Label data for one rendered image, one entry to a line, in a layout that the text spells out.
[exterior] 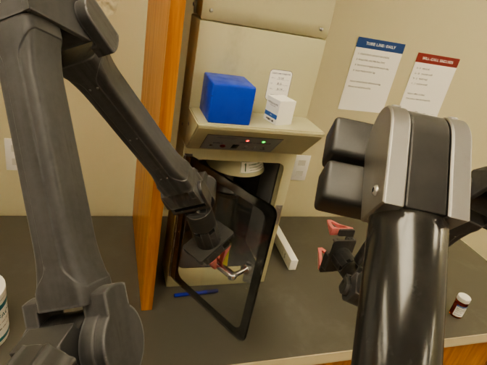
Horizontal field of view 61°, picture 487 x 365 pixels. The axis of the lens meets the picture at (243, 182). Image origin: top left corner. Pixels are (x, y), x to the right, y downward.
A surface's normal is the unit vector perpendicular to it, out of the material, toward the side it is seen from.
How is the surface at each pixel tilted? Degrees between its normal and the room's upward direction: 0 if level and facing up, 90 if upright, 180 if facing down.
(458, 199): 44
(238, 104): 90
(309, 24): 90
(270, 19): 90
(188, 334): 0
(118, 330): 63
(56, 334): 27
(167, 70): 90
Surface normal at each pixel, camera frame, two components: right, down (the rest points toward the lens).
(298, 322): 0.18, -0.88
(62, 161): 0.94, -0.21
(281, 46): 0.28, 0.47
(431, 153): 0.04, -0.34
